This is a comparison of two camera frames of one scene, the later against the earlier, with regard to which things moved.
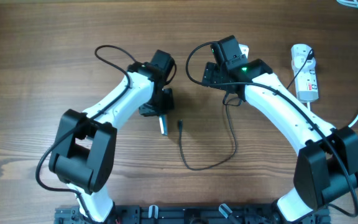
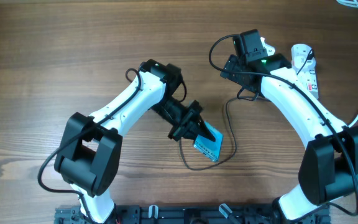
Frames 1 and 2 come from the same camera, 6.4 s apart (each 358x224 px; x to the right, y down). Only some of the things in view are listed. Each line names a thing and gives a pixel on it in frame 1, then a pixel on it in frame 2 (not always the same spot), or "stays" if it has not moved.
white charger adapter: [299, 53] stays
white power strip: [306, 83] stays
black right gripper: [212, 72] to [232, 63]
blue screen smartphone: [163, 119] to [209, 148]
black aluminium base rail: [238, 214] stays
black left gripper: [168, 104] to [189, 123]
